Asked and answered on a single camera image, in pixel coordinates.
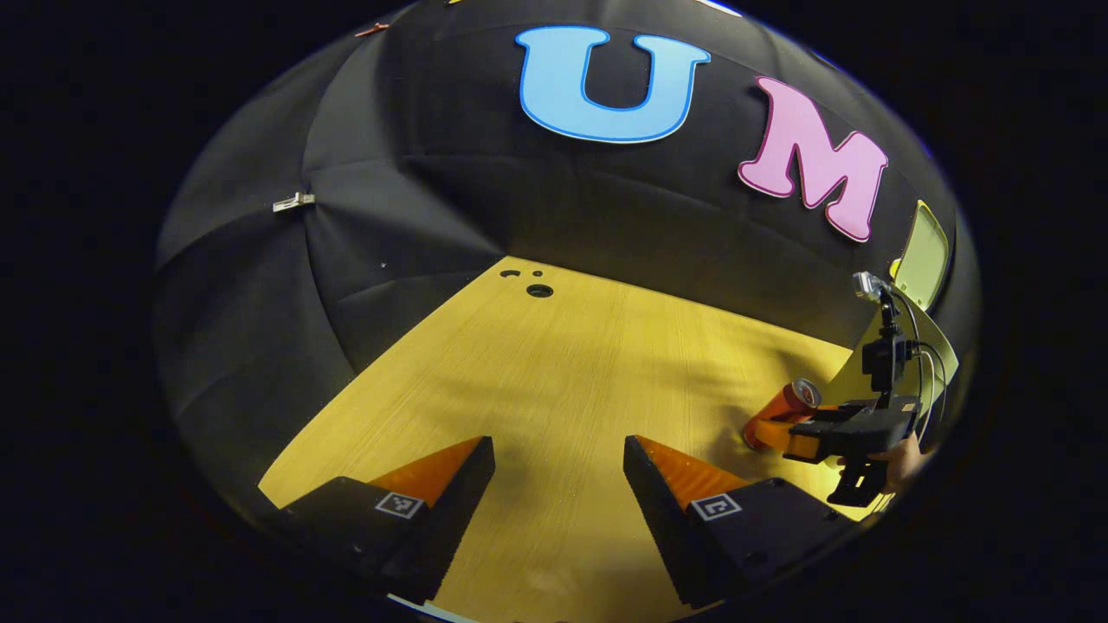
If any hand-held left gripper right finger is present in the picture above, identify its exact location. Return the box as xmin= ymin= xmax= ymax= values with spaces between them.
xmin=623 ymin=434 xmax=854 ymax=608

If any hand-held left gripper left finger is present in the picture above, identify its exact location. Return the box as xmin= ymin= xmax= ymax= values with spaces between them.
xmin=264 ymin=435 xmax=497 ymax=604

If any orange pop can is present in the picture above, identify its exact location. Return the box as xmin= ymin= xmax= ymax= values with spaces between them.
xmin=742 ymin=378 xmax=821 ymax=451

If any pale green desktop garbage bin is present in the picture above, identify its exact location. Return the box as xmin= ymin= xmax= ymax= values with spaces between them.
xmin=818 ymin=201 xmax=960 ymax=434

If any wooden desktop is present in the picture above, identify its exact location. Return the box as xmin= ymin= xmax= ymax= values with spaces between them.
xmin=258 ymin=256 xmax=901 ymax=622

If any black backdrop cloth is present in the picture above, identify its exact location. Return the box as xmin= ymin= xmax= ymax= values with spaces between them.
xmin=154 ymin=0 xmax=979 ymax=511

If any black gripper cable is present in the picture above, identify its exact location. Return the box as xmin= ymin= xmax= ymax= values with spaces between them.
xmin=896 ymin=290 xmax=950 ymax=425

